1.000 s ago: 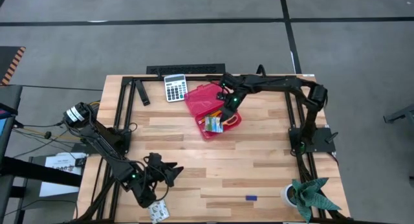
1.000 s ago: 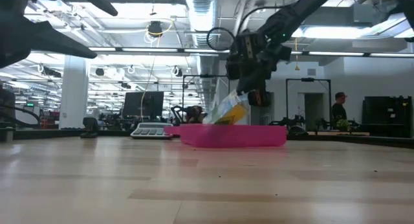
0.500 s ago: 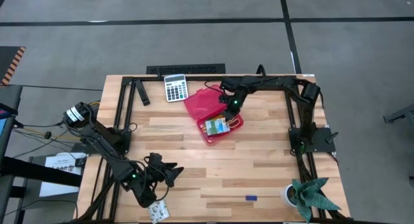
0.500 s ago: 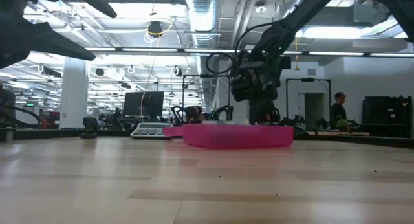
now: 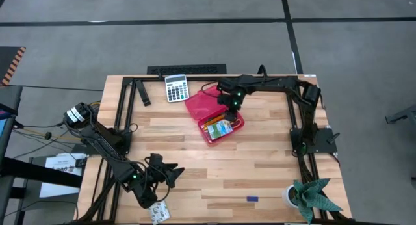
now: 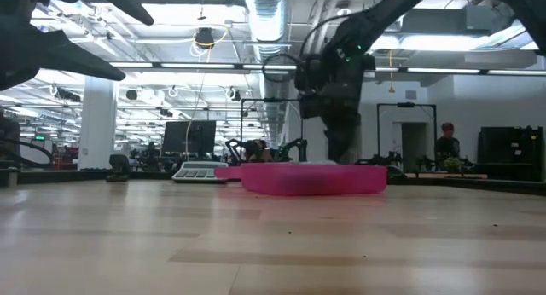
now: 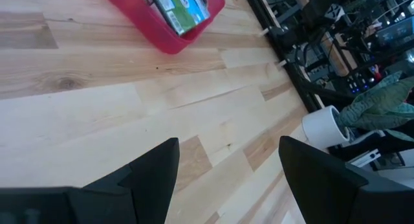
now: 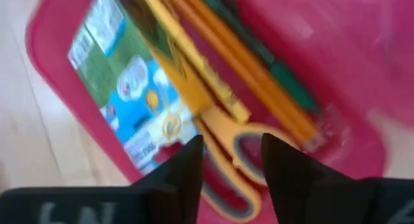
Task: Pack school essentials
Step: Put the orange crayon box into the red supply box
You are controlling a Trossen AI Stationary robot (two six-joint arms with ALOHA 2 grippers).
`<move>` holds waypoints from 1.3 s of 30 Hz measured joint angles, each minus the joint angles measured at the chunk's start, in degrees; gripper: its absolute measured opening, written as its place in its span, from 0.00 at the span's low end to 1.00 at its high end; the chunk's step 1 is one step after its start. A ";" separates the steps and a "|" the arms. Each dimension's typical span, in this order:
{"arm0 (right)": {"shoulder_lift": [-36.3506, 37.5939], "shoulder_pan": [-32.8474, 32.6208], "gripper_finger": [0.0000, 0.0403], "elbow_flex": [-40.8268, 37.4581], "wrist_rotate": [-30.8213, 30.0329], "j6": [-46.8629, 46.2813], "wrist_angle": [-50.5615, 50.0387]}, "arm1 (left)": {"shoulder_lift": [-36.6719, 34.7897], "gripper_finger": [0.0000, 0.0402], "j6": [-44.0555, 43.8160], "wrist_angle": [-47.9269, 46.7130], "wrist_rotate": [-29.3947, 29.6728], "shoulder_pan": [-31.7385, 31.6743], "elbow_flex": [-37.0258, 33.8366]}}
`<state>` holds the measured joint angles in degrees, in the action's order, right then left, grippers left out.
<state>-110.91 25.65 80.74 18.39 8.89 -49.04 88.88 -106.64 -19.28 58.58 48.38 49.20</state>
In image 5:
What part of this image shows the green patterned white notepad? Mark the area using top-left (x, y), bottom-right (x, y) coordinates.
top-left (148, 200), bottom-right (172, 225)

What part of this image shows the black metal table frame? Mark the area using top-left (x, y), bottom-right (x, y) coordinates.
top-left (94, 74), bottom-right (358, 225)

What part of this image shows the black yellow hazard mat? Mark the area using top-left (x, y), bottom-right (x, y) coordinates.
top-left (0, 46), bottom-right (27, 86)

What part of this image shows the pink plastic pencil case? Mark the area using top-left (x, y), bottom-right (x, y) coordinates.
top-left (184, 85), bottom-right (246, 146)

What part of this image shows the grey desk calculator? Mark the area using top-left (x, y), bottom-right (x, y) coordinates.
top-left (164, 74), bottom-right (190, 103)

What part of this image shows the green crayon box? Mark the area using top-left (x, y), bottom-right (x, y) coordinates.
top-left (206, 118), bottom-right (235, 141)

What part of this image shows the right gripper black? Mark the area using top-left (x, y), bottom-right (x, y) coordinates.
top-left (216, 88), bottom-right (244, 122)

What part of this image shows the white plant pot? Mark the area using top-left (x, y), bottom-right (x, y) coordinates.
top-left (281, 185), bottom-right (298, 209)

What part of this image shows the white paper box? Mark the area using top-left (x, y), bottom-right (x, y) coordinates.
top-left (38, 152), bottom-right (89, 199)

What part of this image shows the black bracket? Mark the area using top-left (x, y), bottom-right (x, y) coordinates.
top-left (135, 79), bottom-right (152, 107)

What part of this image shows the black floor vent grate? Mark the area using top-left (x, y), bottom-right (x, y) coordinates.
top-left (146, 63), bottom-right (228, 76)

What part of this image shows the green leafy plant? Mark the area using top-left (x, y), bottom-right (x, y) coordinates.
top-left (291, 178), bottom-right (344, 224)

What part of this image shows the black metal beam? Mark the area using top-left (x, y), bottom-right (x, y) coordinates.
top-left (0, 156), bottom-right (84, 189)

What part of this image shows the black monitor with blue screen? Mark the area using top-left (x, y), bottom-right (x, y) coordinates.
top-left (0, 85), bottom-right (23, 157)

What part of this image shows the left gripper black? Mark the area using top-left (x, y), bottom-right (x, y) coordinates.
top-left (144, 152), bottom-right (186, 189)

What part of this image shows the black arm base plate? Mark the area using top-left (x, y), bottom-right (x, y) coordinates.
top-left (71, 142), bottom-right (131, 155)
top-left (289, 127), bottom-right (341, 155)

